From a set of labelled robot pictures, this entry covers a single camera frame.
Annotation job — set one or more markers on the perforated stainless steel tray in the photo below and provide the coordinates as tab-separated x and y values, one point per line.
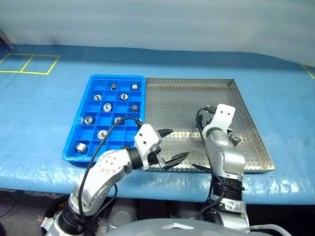
172	103

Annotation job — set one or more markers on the grey robot torso shell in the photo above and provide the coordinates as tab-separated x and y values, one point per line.
172	231

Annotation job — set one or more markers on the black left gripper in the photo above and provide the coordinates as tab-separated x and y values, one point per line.
154	158

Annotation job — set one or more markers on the dark grey rounded shape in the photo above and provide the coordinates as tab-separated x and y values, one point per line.
123	214

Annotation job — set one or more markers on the blue compartment tray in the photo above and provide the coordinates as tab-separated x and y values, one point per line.
115	145

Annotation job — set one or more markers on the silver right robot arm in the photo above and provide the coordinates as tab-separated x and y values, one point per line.
226	159

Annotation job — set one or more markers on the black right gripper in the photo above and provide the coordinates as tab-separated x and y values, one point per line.
230	129

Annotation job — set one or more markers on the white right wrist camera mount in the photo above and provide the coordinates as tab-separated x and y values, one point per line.
222	115

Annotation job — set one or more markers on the blue table cover sheet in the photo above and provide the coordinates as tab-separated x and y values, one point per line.
37	110

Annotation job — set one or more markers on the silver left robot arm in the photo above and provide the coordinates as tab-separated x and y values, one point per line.
110	164

